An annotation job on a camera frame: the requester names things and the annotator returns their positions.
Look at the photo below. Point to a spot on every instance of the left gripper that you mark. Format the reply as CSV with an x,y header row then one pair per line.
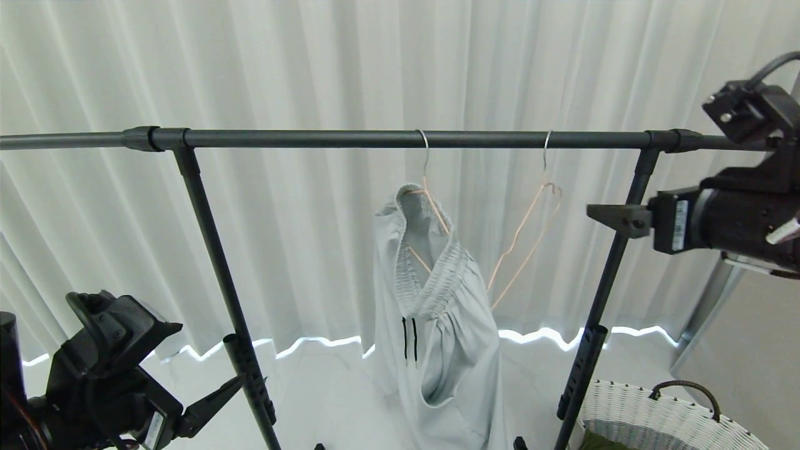
x,y
94,425

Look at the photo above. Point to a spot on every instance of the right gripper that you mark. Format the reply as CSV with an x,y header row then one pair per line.
x,y
737,219

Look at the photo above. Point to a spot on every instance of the pink clothes hanger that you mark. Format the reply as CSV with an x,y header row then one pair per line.
x,y
438,209
517,236

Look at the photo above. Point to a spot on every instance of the green garment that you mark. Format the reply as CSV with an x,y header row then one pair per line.
x,y
597,442

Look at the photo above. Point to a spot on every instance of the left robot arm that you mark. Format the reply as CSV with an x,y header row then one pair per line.
x,y
9,375

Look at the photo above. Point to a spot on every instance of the white laundry basket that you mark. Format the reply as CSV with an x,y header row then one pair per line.
x,y
656,419

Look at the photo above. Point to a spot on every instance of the black clothes rack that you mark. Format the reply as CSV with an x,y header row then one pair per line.
x,y
312,138

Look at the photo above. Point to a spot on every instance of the pale grey shorts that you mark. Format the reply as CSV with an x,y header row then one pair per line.
x,y
450,350

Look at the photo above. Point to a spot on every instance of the white curtain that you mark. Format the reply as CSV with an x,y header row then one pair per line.
x,y
187,62

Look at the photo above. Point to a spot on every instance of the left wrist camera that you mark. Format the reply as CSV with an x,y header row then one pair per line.
x,y
119,350

